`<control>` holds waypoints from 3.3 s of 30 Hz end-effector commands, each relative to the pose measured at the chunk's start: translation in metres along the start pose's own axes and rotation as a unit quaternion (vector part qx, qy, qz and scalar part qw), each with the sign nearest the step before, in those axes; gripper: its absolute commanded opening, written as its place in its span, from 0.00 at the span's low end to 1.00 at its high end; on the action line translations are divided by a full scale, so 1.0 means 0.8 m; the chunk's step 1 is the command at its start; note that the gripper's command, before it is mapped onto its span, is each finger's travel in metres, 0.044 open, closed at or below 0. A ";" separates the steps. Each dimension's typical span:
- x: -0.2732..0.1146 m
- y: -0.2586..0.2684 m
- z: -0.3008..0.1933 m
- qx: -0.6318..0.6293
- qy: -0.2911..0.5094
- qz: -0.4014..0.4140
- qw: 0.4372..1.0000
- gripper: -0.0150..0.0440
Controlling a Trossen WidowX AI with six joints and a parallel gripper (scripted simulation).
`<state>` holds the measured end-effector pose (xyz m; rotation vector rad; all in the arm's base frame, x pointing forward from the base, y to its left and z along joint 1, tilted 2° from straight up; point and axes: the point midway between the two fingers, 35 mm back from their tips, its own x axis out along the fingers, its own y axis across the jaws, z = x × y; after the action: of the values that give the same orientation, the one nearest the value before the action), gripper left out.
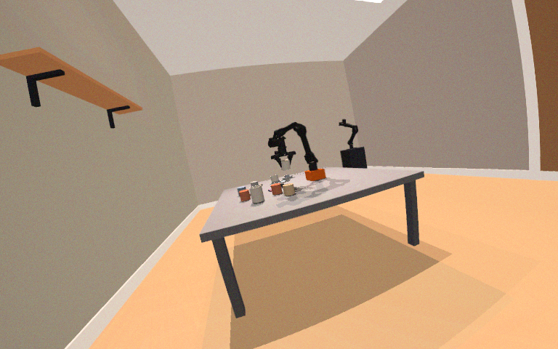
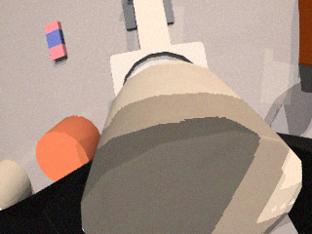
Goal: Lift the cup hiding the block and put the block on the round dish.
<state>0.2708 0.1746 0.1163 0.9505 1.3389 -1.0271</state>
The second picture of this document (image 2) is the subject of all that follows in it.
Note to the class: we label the pink and blue eraser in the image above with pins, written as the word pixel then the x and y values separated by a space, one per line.
pixel 56 44

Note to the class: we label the orange cylinder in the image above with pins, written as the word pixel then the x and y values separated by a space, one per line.
pixel 66 147

